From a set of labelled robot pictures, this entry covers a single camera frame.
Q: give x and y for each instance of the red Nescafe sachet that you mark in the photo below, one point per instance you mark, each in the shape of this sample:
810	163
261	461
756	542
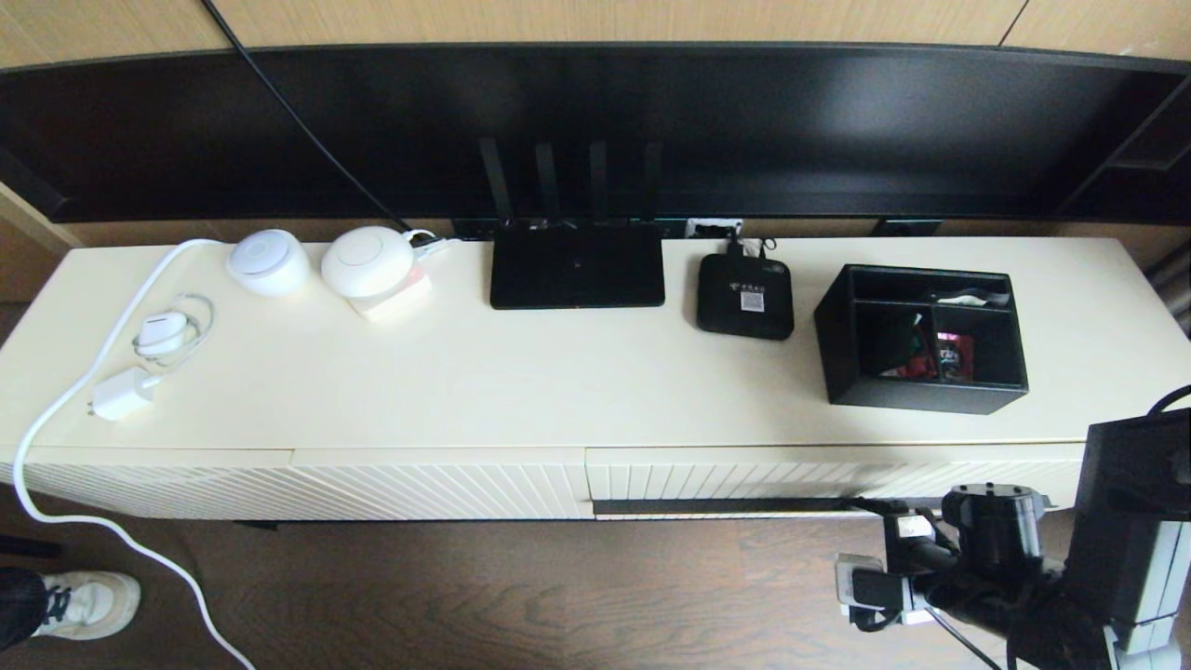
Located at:
954	356

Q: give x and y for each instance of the white sneaker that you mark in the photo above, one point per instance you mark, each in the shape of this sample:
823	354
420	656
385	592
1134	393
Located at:
88	605

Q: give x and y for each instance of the dark trouser leg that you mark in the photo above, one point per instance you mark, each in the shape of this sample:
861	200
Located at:
14	605

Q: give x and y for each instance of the white charger adapter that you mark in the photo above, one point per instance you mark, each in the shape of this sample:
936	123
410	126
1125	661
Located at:
123	395

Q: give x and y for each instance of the small white dome speaker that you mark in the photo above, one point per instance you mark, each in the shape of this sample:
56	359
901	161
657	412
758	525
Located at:
270	263

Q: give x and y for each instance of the white wall socket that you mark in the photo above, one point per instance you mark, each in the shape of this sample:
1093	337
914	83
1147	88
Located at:
713	228

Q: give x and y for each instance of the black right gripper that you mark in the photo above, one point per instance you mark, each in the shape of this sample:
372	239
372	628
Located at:
916	554

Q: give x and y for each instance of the black flat television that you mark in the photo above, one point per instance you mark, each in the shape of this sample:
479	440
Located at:
744	121

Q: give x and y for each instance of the black router with antennas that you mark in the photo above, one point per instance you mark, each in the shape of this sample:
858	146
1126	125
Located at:
577	270

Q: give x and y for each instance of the white black flat packet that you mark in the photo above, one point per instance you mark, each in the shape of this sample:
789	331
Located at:
968	298

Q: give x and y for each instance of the white ribbed cabinet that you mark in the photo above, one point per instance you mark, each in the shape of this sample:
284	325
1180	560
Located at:
558	391

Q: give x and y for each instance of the grey curtain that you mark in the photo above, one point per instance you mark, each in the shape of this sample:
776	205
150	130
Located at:
1174	288

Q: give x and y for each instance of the red sachet white label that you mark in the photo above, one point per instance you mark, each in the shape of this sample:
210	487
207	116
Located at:
916	365

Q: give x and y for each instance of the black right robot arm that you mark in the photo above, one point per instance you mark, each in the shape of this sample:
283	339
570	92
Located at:
1130	484

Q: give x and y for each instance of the black TV foot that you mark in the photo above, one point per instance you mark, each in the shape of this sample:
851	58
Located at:
903	228

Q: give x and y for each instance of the white plug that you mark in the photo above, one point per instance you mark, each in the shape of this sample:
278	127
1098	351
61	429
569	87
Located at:
433	247

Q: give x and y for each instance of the cream ribbed cabinet panel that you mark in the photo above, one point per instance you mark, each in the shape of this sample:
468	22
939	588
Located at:
437	484

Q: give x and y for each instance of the large white round hub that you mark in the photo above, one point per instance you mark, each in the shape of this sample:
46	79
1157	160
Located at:
368	261

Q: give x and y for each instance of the white cube power strip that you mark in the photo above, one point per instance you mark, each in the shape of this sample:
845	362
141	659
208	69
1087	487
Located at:
402	298

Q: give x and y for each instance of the black organizer box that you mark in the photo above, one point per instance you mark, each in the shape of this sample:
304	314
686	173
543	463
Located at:
842	344

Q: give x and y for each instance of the green white sachet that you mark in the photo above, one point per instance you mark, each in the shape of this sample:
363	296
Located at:
898	342

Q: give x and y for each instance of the small white oval charger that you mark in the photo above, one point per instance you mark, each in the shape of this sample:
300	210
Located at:
165	332

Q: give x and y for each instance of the black set-top box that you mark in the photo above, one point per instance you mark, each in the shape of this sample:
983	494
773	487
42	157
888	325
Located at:
744	321

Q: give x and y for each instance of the cream drawer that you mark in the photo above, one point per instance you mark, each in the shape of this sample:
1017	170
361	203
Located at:
744	475

